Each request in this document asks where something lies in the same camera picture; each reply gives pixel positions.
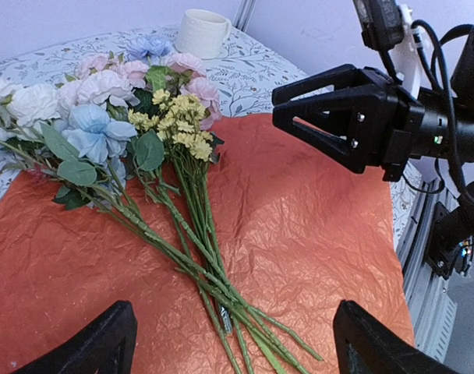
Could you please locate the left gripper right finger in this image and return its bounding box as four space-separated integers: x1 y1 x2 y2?
333 300 454 374

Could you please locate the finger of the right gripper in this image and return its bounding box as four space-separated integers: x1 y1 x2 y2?
272 86 399 175
271 64 395 105

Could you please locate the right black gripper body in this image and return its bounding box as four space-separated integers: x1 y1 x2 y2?
380 89 474 182

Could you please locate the orange yellow wrapping paper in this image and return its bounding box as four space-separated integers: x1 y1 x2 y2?
0 112 416 374

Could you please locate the white ceramic mug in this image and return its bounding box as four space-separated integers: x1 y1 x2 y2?
175 9 232 59

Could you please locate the aluminium front rail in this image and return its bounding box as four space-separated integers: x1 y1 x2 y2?
391 181 457 362

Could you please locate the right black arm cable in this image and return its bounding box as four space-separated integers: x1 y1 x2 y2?
377 19 474 207

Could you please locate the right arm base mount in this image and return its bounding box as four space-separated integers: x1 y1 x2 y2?
426 182 474 280

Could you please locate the right aluminium frame post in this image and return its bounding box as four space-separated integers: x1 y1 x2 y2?
233 0 256 32

